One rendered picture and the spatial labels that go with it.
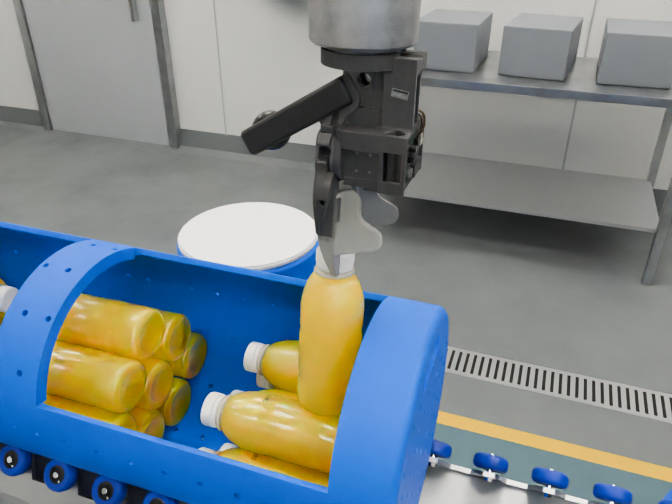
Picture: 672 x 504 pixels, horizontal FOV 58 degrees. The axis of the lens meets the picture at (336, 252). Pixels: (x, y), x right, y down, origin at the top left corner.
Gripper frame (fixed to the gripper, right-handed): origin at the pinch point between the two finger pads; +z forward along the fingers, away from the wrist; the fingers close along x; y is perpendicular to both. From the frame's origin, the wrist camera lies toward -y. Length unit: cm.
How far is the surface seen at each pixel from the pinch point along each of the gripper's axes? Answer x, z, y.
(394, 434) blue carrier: -10.5, 11.5, 9.5
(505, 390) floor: 138, 128, 21
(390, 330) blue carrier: -1.5, 6.9, 6.5
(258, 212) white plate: 54, 26, -36
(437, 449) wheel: 8.9, 32.3, 11.6
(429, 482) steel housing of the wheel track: 7.6, 37.4, 11.3
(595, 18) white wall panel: 322, 19, 33
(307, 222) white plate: 54, 26, -25
